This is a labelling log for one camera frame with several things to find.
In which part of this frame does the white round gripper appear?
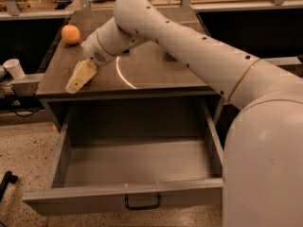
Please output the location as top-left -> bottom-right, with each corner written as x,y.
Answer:
65,18 -> 146,94

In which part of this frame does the open grey top drawer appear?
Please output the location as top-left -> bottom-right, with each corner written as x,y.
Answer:
23,98 -> 223,216

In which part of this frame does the black drawer handle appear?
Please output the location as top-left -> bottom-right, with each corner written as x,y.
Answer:
124,194 -> 162,211

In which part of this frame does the orange fruit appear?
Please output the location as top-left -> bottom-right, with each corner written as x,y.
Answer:
61,25 -> 80,44

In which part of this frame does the black caster leg left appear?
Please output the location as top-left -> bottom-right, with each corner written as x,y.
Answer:
0,171 -> 18,201

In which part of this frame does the white paper cup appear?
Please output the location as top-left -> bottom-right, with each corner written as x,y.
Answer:
3,59 -> 26,79

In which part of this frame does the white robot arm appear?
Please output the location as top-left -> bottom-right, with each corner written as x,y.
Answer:
65,0 -> 303,227

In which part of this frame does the black power strip with cable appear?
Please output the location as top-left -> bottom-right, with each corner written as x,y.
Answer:
2,84 -> 44,118

